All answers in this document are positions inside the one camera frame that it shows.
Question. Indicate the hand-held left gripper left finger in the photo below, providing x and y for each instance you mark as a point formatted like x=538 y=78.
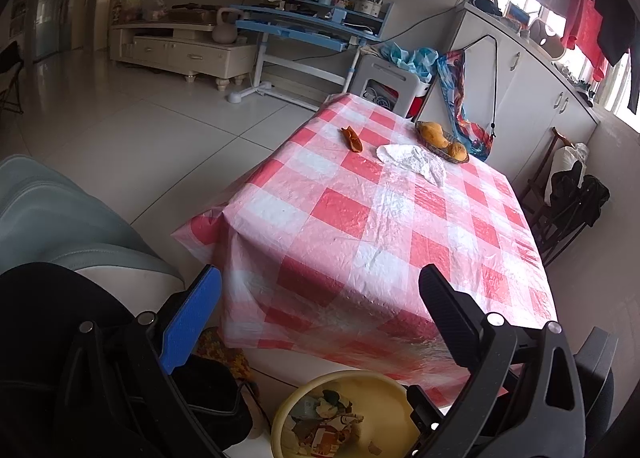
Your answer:
x=192 y=323

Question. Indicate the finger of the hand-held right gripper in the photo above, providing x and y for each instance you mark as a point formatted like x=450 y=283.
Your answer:
x=425 y=410

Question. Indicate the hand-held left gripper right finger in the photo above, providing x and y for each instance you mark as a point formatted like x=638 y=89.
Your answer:
x=450 y=320

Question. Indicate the yellow plastic basin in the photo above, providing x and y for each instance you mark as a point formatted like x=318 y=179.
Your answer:
x=387 y=398

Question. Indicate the red snack wrapper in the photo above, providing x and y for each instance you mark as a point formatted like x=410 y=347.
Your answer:
x=327 y=438

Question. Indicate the blue green milk carton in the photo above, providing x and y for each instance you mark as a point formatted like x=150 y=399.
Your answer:
x=307 y=413

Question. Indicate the yellow floral cloth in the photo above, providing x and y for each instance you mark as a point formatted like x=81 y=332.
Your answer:
x=225 y=353

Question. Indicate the small brown scrap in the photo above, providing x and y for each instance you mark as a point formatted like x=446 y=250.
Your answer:
x=374 y=447

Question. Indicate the red white checked tablecloth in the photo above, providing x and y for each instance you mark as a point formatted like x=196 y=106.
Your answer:
x=400 y=248

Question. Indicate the wooden chair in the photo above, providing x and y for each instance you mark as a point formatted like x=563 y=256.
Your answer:
x=542 y=188

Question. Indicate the woven fruit basket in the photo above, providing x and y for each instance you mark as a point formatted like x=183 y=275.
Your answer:
x=442 y=153

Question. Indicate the white plastic bag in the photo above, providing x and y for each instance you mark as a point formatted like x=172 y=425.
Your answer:
x=410 y=157

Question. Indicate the yellow mango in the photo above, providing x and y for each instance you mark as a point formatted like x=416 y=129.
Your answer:
x=432 y=133
x=457 y=150

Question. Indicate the white sack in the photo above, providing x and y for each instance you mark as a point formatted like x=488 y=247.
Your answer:
x=567 y=155

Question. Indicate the white low cabinet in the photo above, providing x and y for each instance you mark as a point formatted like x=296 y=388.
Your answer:
x=540 y=97

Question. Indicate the white plastic stool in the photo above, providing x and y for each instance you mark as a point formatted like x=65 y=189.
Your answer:
x=385 y=72

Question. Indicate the light blue cloth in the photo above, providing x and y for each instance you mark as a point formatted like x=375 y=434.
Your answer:
x=410 y=57

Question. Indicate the white television cabinet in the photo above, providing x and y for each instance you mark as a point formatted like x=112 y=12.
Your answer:
x=190 y=55

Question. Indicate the dark sneakers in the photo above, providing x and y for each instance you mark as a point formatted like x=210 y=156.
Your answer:
x=577 y=82

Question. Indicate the pale kettlebell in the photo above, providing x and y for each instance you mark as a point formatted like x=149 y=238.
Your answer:
x=226 y=32

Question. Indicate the grey cylindrical object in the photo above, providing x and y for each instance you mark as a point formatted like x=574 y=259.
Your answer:
x=547 y=37

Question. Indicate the thin black folding chair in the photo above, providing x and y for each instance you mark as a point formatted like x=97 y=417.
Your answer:
x=10 y=77

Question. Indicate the blue study desk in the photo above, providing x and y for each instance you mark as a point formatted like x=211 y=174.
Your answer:
x=300 y=30

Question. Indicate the small blue screen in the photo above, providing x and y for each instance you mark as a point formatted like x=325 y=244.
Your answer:
x=518 y=13

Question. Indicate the black cloth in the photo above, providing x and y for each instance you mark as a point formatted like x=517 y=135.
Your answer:
x=485 y=2

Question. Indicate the plastic bags on cabinet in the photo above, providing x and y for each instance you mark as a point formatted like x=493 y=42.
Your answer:
x=145 y=5

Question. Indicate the red hanging garment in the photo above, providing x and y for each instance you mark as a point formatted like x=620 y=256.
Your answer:
x=585 y=27

